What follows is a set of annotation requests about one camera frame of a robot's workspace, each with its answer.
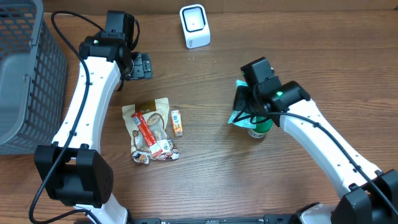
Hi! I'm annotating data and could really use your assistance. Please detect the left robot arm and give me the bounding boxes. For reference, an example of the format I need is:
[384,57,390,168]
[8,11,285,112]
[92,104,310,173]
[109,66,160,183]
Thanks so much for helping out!
[34,11,152,223]

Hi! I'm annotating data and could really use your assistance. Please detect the teal tissue pack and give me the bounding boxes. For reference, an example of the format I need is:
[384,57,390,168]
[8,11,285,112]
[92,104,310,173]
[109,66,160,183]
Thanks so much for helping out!
[227,79,259,130]

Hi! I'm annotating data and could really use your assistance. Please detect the red snack bar wrapper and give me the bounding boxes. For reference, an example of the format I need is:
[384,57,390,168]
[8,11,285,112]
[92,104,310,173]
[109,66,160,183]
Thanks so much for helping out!
[131,111,163,157]

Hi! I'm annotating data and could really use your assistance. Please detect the orange snack packet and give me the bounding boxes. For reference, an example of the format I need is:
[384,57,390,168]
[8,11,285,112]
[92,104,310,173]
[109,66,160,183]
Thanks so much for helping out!
[171,110,183,137]

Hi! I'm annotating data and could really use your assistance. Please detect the brown nut snack pouch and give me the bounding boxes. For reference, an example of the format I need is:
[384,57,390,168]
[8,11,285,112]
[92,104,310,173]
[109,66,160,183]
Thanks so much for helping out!
[122,98,179,164]

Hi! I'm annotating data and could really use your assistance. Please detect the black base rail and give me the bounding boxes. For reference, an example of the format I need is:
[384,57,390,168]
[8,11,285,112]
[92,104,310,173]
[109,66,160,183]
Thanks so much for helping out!
[127,214,302,224]

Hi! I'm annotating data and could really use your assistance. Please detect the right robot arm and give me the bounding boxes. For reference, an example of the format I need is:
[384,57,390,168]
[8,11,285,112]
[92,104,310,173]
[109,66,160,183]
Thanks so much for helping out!
[233,57,397,224]

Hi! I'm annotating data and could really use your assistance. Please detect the green bottle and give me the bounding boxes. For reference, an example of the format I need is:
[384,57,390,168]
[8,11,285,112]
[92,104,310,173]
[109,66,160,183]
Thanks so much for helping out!
[248,117,273,139]

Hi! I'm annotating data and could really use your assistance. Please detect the grey plastic mesh basket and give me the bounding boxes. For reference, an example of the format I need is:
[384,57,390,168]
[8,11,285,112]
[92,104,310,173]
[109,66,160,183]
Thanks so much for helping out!
[1,0,67,155]

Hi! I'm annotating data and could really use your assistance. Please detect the white barcode scanner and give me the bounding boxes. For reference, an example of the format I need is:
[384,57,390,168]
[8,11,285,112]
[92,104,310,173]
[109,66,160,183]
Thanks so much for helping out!
[179,4,211,49]

